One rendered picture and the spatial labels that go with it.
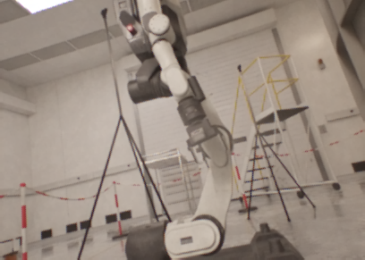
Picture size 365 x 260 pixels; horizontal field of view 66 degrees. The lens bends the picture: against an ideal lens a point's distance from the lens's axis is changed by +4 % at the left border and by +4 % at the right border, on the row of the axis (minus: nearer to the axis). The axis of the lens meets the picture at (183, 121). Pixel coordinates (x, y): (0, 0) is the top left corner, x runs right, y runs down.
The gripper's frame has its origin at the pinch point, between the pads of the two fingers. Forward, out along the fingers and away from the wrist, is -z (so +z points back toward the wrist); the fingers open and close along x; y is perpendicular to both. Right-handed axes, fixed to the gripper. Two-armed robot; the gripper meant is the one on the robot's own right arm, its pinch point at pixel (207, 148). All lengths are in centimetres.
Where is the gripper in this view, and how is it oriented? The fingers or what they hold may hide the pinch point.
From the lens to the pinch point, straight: 94.4
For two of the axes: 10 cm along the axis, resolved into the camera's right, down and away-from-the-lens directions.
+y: 1.8, 2.2, 9.6
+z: -4.0, -8.8, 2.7
